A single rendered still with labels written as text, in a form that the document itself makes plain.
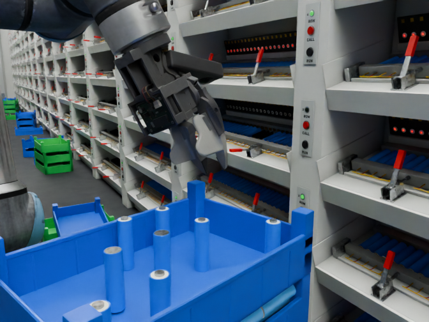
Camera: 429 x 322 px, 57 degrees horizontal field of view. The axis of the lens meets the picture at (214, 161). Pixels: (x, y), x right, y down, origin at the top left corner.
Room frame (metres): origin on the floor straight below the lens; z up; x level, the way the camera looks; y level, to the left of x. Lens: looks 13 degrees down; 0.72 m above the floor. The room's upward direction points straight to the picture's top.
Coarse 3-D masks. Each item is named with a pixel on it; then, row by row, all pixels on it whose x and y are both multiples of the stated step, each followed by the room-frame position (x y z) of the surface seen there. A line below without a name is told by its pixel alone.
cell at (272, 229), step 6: (270, 222) 0.43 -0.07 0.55; (276, 222) 0.43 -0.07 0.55; (270, 228) 0.43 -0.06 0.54; (276, 228) 0.43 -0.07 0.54; (270, 234) 0.43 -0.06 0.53; (276, 234) 0.43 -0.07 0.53; (270, 240) 0.43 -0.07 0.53; (276, 240) 0.43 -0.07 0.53; (270, 246) 0.43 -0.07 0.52; (276, 246) 0.43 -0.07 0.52; (264, 252) 0.43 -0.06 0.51
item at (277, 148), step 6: (228, 132) 1.25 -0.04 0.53; (228, 138) 1.23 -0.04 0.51; (234, 138) 1.20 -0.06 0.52; (240, 138) 1.17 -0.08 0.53; (246, 138) 1.15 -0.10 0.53; (252, 138) 1.14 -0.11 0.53; (246, 144) 1.15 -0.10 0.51; (252, 144) 1.12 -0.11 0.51; (264, 144) 1.07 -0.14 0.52; (270, 144) 1.05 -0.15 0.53; (276, 144) 1.04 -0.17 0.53; (270, 150) 1.05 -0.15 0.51; (276, 150) 1.02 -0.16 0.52; (282, 150) 1.00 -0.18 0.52; (288, 150) 0.98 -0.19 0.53; (276, 156) 1.00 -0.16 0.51
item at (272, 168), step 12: (192, 120) 1.44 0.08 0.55; (264, 120) 1.28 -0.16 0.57; (276, 120) 1.22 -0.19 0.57; (288, 120) 1.17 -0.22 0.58; (228, 144) 1.21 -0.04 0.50; (228, 156) 1.15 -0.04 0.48; (240, 156) 1.09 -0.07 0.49; (264, 156) 1.04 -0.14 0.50; (288, 156) 0.89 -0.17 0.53; (240, 168) 1.10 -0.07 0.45; (252, 168) 1.04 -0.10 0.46; (264, 168) 0.99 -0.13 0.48; (276, 168) 0.94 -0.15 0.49; (288, 168) 0.93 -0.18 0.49; (276, 180) 0.96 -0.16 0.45; (288, 180) 0.92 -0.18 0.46
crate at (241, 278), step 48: (192, 192) 0.55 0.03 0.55; (0, 240) 0.36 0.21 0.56; (48, 240) 0.41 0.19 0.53; (96, 240) 0.45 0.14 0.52; (144, 240) 0.50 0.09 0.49; (192, 240) 0.52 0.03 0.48; (240, 240) 0.51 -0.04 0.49; (288, 240) 0.46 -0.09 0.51; (0, 288) 0.32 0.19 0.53; (48, 288) 0.39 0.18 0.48; (96, 288) 0.39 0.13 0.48; (144, 288) 0.39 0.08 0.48; (192, 288) 0.39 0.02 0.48; (240, 288) 0.34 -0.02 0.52
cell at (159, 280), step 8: (152, 272) 0.31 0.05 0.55; (160, 272) 0.31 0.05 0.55; (168, 272) 0.31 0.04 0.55; (152, 280) 0.30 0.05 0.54; (160, 280) 0.30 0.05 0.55; (168, 280) 0.31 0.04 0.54; (152, 288) 0.30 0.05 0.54; (160, 288) 0.30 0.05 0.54; (168, 288) 0.31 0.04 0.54; (152, 296) 0.30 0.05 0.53; (160, 296) 0.30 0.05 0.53; (168, 296) 0.31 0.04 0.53; (152, 304) 0.30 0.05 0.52; (160, 304) 0.30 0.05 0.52; (168, 304) 0.31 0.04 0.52; (152, 312) 0.30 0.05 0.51
